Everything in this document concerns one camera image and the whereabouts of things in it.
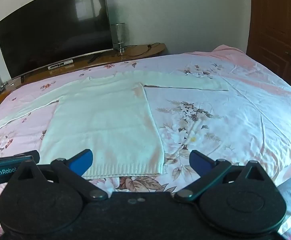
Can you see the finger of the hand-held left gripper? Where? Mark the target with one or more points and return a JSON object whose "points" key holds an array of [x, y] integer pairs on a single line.
{"points": [[10, 161]]}

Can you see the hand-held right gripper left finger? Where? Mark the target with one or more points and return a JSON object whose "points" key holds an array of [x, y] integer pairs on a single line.
{"points": [[81, 162]]}

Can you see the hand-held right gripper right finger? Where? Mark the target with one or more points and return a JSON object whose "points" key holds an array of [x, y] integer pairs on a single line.
{"points": [[200, 163]]}

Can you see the white knit sweater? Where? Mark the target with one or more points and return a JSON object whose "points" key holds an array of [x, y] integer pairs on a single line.
{"points": [[105, 120]]}

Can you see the floral pink bed sheet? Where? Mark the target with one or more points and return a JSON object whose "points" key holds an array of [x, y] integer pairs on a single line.
{"points": [[210, 130]]}

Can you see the silver set-top box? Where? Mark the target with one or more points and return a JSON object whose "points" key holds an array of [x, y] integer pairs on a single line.
{"points": [[60, 64]]}

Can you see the wooden television console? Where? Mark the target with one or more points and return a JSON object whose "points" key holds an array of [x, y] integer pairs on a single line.
{"points": [[105, 58]]}

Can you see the pink blanket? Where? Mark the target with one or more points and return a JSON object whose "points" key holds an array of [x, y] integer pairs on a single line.
{"points": [[225, 48]]}

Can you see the black curved television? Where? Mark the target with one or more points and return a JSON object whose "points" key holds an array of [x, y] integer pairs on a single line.
{"points": [[48, 25]]}

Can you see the brown wooden door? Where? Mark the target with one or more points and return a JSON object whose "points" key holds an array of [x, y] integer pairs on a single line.
{"points": [[273, 17]]}

